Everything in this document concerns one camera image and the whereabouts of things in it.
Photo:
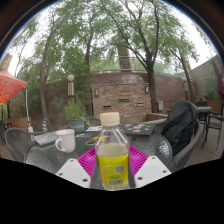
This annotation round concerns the tree with dark forked trunk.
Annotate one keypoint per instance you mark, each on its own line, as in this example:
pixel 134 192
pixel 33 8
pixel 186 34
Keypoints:
pixel 152 90

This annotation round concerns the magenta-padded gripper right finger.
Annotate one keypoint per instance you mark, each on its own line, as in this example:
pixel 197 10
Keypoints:
pixel 151 170

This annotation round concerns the grey wicker chair with backpack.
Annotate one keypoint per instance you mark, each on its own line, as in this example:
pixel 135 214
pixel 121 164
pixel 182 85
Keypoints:
pixel 190 153

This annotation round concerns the clear bottle with yellow label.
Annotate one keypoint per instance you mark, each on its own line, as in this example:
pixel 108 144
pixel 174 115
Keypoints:
pixel 112 160

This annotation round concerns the white sticker sheet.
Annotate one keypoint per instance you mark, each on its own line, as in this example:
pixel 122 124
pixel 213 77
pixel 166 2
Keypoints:
pixel 94 128

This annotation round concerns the round dark patio table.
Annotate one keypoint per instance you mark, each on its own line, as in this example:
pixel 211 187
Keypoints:
pixel 204 109

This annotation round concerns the empty grey wicker chair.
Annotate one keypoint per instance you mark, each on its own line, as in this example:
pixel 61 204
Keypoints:
pixel 18 141

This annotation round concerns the orange canopy tent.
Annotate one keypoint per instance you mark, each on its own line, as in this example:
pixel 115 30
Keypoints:
pixel 10 86

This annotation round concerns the wooden lamp post with globe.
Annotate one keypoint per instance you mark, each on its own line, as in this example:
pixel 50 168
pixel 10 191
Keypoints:
pixel 71 88

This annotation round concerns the grey laptop with stickers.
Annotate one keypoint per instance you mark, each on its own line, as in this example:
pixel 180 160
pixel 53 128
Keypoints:
pixel 46 138

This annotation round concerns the tree with slim grey trunk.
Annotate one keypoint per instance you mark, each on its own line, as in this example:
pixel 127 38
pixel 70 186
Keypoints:
pixel 44 90

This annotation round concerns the yellow card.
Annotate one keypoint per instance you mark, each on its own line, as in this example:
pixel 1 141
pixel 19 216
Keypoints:
pixel 98 137

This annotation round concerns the black backpack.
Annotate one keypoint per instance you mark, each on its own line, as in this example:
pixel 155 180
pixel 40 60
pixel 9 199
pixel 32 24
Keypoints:
pixel 180 125

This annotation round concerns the blue yellow striped cone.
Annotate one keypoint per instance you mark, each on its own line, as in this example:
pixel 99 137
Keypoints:
pixel 45 126

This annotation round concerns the wall lantern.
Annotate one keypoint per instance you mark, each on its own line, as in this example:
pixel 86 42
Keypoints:
pixel 96 92
pixel 146 89

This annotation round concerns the grey wall utility box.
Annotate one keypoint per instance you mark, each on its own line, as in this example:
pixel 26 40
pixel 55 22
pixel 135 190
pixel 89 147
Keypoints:
pixel 160 105

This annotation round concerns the black metal patio chair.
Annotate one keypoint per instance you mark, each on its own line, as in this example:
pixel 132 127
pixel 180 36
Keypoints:
pixel 215 126

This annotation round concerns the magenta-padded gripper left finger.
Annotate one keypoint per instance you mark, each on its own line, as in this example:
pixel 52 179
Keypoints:
pixel 74 173

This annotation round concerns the white ceramic mug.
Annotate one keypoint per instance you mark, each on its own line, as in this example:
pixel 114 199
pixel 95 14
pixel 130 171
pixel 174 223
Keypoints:
pixel 66 140

